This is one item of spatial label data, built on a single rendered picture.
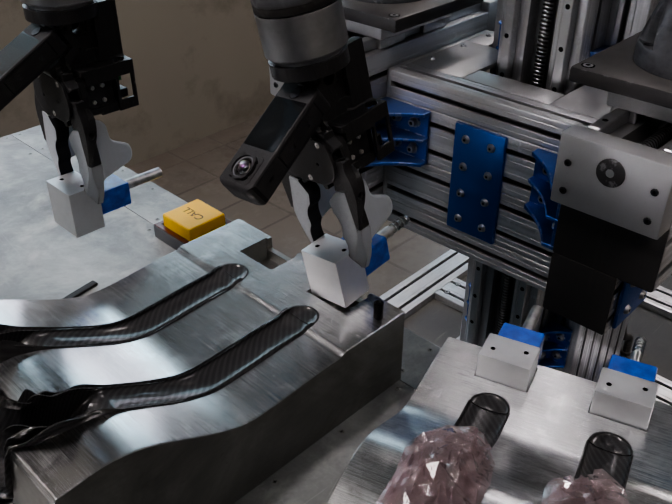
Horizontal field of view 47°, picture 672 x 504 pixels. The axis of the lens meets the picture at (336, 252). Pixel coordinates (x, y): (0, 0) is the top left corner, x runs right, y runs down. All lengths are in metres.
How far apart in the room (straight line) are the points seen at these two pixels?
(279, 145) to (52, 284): 0.46
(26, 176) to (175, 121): 1.92
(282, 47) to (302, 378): 0.29
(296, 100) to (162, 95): 2.45
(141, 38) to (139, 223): 1.93
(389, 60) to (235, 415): 0.70
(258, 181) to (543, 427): 0.33
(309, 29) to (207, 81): 2.59
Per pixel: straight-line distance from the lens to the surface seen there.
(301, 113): 0.67
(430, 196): 1.25
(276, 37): 0.67
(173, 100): 3.16
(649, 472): 0.72
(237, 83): 3.35
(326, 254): 0.76
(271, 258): 0.90
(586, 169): 0.93
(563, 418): 0.74
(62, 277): 1.04
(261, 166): 0.66
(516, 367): 0.75
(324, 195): 0.79
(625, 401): 0.74
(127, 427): 0.63
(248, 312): 0.79
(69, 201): 0.89
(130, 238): 1.10
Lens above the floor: 1.36
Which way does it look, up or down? 33 degrees down
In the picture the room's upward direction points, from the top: straight up
